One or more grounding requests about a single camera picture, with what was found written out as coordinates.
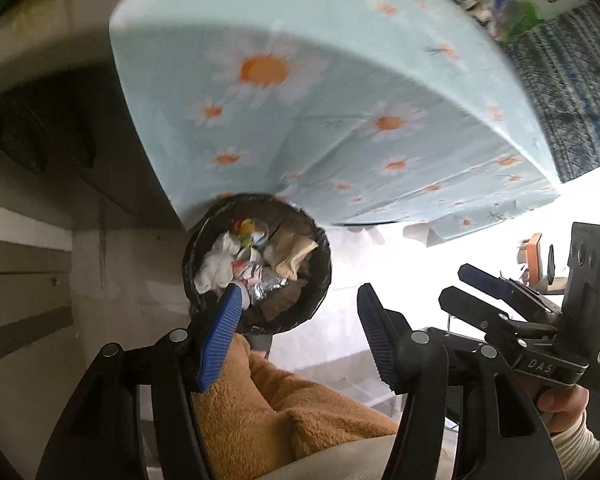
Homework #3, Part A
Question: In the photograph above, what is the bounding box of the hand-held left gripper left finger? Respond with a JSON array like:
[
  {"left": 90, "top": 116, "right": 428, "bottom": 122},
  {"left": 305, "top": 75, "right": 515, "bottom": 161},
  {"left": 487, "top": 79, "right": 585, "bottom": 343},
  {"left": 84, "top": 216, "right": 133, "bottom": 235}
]
[{"left": 35, "top": 284, "right": 244, "bottom": 480}]

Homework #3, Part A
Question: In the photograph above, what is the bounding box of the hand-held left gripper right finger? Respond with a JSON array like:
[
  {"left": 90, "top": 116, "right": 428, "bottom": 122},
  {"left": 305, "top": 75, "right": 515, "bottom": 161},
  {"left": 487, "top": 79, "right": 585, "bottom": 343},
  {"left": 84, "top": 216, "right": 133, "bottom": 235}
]
[{"left": 356, "top": 284, "right": 566, "bottom": 480}]

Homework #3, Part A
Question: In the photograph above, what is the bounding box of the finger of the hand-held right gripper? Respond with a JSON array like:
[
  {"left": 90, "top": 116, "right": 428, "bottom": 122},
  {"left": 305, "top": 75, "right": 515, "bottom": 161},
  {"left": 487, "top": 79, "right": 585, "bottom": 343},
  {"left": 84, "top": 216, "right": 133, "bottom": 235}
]
[
  {"left": 458, "top": 263, "right": 563, "bottom": 319},
  {"left": 439, "top": 286, "right": 556, "bottom": 356}
]

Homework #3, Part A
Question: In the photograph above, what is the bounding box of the silver foil cup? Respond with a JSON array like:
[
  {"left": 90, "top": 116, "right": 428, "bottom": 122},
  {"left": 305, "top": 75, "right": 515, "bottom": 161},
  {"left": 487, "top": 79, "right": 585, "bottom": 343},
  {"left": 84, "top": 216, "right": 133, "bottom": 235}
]
[{"left": 250, "top": 272, "right": 294, "bottom": 304}]

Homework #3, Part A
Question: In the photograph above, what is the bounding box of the white mesh cloth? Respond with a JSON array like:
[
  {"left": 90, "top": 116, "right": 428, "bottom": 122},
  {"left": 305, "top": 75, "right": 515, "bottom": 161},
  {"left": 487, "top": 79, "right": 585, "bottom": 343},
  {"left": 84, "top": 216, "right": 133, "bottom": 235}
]
[{"left": 196, "top": 232, "right": 244, "bottom": 295}]

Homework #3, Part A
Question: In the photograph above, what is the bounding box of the trash bin with black bag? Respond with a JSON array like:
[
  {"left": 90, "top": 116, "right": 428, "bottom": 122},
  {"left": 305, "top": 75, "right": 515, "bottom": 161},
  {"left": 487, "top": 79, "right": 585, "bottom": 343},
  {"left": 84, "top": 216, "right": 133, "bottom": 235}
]
[{"left": 182, "top": 192, "right": 333, "bottom": 335}]

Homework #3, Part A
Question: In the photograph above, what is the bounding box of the brown paper bag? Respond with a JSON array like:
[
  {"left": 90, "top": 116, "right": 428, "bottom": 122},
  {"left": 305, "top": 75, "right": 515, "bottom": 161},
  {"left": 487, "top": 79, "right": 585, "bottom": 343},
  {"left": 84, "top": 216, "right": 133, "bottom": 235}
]
[{"left": 267, "top": 230, "right": 320, "bottom": 281}]

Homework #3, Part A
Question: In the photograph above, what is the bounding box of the person's right forearm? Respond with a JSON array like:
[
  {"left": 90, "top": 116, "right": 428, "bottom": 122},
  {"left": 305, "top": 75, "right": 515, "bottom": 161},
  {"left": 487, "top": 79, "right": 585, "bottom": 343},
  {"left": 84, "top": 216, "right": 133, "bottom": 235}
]
[{"left": 550, "top": 417, "right": 600, "bottom": 467}]

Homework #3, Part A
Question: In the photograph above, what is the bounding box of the person's right hand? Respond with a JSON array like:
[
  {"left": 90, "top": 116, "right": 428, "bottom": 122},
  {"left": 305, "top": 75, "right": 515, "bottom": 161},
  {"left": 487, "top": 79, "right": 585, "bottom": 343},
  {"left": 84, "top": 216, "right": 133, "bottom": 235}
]
[{"left": 532, "top": 385, "right": 591, "bottom": 435}]

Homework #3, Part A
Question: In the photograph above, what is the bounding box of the orange brown chair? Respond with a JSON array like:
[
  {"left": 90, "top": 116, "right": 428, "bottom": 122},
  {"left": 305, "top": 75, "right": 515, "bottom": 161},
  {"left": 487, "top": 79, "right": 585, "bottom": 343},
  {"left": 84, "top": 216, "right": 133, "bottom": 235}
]
[{"left": 517, "top": 232, "right": 572, "bottom": 294}]

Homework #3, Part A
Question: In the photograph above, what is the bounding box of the person's brown fleece leg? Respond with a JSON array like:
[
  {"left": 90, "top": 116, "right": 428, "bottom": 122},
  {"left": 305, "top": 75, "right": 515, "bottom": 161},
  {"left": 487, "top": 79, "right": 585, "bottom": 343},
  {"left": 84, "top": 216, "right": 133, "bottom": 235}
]
[{"left": 190, "top": 332, "right": 399, "bottom": 474}]

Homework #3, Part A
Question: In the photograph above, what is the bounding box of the person's cream clothing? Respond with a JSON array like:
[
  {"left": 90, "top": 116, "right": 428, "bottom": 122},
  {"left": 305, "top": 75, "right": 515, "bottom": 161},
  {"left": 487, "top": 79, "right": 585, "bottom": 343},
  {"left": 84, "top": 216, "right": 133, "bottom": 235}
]
[{"left": 260, "top": 432, "right": 411, "bottom": 480}]

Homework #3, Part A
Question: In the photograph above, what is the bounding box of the blue patterned cloth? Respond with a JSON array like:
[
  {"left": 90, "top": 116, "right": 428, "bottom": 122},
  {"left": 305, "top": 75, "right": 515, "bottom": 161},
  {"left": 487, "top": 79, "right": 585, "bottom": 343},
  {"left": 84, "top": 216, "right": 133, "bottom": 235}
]
[{"left": 500, "top": 0, "right": 600, "bottom": 187}]

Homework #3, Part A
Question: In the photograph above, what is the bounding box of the grey kitchen cabinet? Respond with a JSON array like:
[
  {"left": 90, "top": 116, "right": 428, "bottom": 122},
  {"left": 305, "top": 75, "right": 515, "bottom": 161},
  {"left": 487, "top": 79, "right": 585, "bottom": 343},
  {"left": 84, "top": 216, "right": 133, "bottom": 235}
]
[{"left": 0, "top": 80, "right": 191, "bottom": 361}]

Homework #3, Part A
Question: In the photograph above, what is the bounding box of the green plastic bag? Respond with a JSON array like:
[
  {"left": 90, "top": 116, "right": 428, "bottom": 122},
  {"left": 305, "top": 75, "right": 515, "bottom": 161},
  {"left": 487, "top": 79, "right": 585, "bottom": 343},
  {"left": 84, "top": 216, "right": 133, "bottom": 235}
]
[{"left": 500, "top": 2, "right": 546, "bottom": 41}]

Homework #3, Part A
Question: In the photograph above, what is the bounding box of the blue daisy print tablecloth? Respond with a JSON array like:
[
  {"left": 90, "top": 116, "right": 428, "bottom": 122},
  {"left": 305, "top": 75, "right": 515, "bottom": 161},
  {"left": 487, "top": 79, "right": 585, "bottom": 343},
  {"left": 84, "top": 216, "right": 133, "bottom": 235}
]
[{"left": 109, "top": 0, "right": 561, "bottom": 249}]

